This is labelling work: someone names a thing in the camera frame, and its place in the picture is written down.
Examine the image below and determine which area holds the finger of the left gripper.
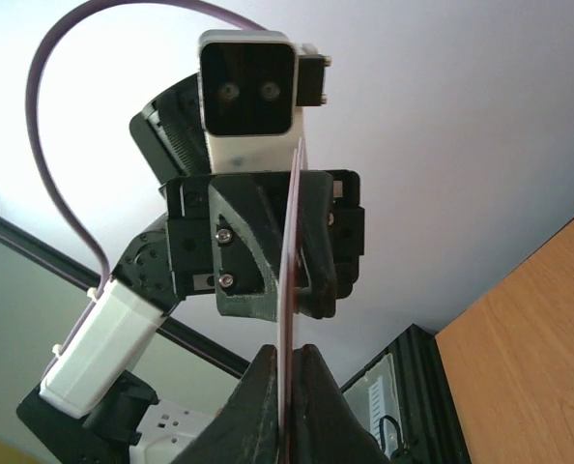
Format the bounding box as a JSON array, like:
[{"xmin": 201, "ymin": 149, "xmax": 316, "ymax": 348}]
[
  {"xmin": 297, "ymin": 170, "xmax": 337, "ymax": 319},
  {"xmin": 208, "ymin": 173, "xmax": 287, "ymax": 322}
]

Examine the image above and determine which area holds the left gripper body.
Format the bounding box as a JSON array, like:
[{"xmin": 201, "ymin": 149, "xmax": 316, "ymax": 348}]
[{"xmin": 112, "ymin": 76, "xmax": 364, "ymax": 314}]

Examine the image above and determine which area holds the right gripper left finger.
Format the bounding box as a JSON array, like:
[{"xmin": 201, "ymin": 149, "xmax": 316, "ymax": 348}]
[{"xmin": 173, "ymin": 345, "xmax": 278, "ymax": 464}]

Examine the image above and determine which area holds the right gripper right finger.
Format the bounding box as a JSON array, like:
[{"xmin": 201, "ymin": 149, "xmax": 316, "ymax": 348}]
[{"xmin": 291, "ymin": 344, "xmax": 388, "ymax": 464}]

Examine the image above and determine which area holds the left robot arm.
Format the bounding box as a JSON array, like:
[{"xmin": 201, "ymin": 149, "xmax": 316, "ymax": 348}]
[{"xmin": 22, "ymin": 76, "xmax": 364, "ymax": 463}]

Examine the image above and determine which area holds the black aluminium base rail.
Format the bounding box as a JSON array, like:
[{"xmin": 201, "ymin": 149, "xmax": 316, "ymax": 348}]
[{"xmin": 341, "ymin": 325, "xmax": 471, "ymax": 463}]

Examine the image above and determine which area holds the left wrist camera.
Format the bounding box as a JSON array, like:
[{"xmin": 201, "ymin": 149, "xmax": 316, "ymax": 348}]
[{"xmin": 198, "ymin": 29, "xmax": 332, "ymax": 174}]

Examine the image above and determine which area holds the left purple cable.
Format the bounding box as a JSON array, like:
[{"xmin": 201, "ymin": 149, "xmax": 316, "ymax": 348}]
[{"xmin": 24, "ymin": 0, "xmax": 264, "ymax": 301}]

